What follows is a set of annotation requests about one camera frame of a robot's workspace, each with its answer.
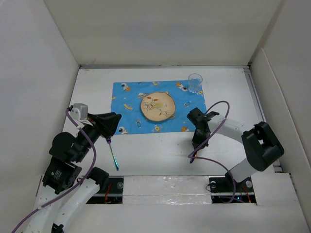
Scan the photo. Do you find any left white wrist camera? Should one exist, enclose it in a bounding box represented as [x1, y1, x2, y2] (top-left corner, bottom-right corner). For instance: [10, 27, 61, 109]
[66, 103, 92, 128]

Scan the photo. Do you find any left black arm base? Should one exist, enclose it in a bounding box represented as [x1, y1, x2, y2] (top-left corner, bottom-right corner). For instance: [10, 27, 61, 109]
[87, 176, 124, 204]

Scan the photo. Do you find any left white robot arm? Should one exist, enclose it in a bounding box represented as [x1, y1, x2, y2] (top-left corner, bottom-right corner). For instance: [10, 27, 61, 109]
[24, 108, 121, 233]

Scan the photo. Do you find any round bird-pattern plate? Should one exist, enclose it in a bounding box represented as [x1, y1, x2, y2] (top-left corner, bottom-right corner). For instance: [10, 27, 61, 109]
[140, 92, 176, 122]

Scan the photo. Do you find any blue space-print cloth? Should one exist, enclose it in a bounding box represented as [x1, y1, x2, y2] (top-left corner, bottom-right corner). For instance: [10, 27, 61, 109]
[109, 80, 211, 135]

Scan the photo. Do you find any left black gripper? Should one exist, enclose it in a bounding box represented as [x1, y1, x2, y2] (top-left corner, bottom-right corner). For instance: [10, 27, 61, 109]
[74, 111, 122, 161]

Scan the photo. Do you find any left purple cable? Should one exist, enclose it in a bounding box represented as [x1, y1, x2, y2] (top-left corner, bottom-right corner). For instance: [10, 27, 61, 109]
[11, 108, 98, 233]

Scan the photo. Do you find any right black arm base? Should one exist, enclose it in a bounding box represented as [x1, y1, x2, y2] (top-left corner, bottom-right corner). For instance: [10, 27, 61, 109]
[205, 175, 257, 204]

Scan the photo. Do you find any iridescent fork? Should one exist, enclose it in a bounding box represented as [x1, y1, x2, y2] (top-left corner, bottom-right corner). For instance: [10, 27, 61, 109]
[106, 138, 119, 171]

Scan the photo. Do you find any iridescent knife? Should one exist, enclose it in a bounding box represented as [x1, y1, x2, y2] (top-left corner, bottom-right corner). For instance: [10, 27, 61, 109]
[188, 151, 197, 164]

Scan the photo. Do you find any clear drinking glass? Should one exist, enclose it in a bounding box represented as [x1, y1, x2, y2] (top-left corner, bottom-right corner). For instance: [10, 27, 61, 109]
[188, 73, 203, 93]

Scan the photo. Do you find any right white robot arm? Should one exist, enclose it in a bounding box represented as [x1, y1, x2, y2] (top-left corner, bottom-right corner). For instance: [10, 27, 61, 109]
[187, 108, 284, 191]

